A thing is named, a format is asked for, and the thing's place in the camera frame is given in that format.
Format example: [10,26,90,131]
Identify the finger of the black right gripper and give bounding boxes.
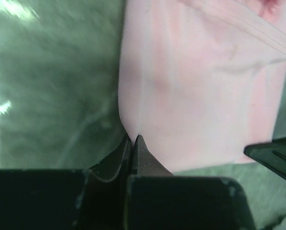
[243,137,286,180]

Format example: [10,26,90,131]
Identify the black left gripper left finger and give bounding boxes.
[0,136,131,230]

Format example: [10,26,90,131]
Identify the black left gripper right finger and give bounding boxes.
[127,136,255,230]

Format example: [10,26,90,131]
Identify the pink t-shirt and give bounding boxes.
[119,0,286,173]

